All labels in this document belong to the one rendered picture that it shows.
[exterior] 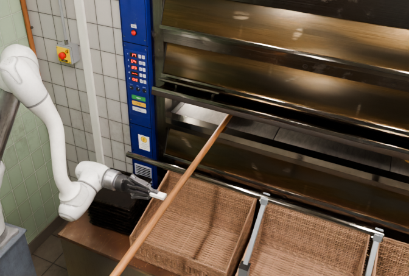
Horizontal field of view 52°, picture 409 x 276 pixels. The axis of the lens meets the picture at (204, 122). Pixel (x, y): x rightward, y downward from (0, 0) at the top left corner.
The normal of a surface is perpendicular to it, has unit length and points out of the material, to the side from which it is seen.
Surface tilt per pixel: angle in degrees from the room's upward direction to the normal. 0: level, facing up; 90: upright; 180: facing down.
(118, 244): 0
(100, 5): 90
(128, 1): 90
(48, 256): 0
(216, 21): 70
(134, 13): 90
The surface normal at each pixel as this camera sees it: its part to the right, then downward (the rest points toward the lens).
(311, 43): -0.38, 0.18
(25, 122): 0.91, 0.25
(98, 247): 0.03, -0.84
